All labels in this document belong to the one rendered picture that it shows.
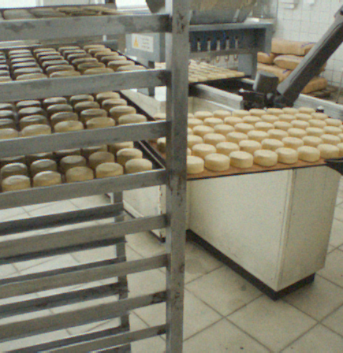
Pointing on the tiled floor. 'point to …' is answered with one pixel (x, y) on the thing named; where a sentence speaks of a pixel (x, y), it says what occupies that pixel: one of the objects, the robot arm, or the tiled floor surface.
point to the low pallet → (322, 93)
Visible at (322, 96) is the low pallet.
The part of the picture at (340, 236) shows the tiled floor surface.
